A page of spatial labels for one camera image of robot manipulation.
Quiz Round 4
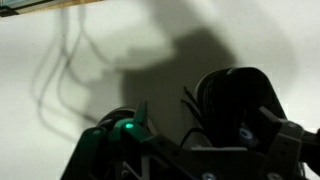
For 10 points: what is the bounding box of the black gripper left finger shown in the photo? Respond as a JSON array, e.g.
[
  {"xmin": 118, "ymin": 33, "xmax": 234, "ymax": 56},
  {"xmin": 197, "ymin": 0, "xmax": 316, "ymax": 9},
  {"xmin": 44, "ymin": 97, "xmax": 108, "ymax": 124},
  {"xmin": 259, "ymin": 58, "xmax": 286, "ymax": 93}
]
[{"xmin": 134, "ymin": 102, "xmax": 148, "ymax": 127}]

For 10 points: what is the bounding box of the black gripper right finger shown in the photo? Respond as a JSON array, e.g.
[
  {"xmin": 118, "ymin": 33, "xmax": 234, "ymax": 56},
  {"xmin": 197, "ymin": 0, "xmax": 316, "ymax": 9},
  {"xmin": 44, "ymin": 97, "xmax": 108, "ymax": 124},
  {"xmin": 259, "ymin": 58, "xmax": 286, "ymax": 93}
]
[{"xmin": 256, "ymin": 106, "xmax": 284, "ymax": 150}]

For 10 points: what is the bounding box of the wooden base board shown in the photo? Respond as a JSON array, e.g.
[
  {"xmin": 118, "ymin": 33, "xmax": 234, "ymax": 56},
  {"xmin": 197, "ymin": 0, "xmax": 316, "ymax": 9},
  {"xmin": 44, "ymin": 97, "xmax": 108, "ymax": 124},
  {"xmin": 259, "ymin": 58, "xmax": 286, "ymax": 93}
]
[{"xmin": 18, "ymin": 0, "xmax": 102, "ymax": 14}]

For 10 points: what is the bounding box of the green aluminium robot base frame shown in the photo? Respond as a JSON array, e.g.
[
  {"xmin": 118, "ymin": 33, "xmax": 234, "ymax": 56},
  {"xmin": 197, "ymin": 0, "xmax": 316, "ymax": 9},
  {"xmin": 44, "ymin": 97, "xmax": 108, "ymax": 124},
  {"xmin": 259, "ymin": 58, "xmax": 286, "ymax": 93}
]
[{"xmin": 0, "ymin": 0, "xmax": 57, "ymax": 17}]

